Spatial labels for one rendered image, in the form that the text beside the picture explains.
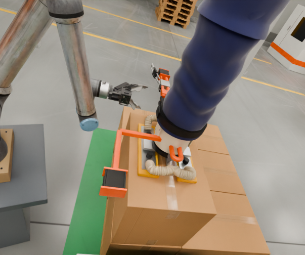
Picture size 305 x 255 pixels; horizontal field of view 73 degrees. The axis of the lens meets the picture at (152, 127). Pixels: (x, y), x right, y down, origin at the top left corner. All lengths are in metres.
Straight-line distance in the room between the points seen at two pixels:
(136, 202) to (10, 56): 0.77
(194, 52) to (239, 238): 1.20
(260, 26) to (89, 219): 1.67
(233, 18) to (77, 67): 0.59
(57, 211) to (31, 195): 0.80
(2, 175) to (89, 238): 0.91
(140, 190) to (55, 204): 1.11
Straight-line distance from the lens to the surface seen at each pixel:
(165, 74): 1.45
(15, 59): 1.05
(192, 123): 0.83
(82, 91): 0.96
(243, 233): 1.60
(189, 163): 1.07
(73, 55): 0.89
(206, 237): 1.44
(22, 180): 1.16
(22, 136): 1.34
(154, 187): 0.95
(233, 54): 0.71
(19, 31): 1.00
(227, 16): 0.68
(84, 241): 1.80
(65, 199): 1.94
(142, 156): 0.99
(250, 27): 0.69
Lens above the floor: 1.71
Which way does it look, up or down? 39 degrees down
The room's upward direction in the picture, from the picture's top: 22 degrees clockwise
